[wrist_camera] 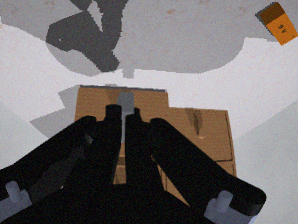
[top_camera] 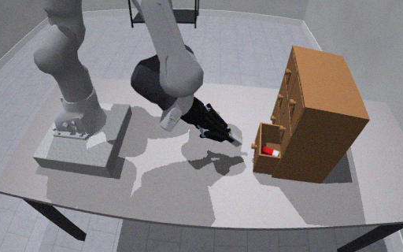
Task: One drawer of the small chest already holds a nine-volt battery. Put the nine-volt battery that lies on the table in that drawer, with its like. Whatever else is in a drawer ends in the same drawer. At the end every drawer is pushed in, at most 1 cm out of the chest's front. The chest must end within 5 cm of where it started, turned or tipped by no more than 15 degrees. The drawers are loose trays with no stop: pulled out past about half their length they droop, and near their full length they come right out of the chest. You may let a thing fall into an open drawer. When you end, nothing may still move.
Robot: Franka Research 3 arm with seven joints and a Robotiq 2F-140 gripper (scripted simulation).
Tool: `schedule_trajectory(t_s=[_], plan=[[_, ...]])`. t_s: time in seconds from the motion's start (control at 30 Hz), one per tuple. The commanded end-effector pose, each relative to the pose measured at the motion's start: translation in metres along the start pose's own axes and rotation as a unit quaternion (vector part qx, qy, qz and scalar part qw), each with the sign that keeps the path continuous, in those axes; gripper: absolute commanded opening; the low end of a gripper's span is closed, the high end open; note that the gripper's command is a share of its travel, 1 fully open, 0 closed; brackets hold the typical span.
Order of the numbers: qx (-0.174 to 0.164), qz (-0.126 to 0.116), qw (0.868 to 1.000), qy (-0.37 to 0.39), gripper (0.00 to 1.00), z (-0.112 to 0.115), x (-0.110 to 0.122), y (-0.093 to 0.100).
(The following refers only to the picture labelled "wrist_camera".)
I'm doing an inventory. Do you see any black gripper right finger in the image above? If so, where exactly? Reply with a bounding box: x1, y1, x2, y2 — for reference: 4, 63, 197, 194
123, 92, 267, 224

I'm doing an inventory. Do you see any brown wooden drawer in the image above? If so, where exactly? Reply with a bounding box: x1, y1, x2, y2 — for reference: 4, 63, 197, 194
165, 164, 233, 205
74, 88, 170, 165
169, 110, 232, 162
113, 169, 126, 184

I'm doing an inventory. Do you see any orange nine-volt battery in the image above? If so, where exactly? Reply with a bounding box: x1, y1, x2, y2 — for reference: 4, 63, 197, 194
259, 2, 298, 46

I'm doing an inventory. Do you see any brown wooden chest of drawers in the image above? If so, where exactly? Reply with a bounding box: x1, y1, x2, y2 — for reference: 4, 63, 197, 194
116, 107, 237, 190

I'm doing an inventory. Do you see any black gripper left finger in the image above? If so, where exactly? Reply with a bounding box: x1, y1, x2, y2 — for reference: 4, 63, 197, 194
0, 92, 127, 224

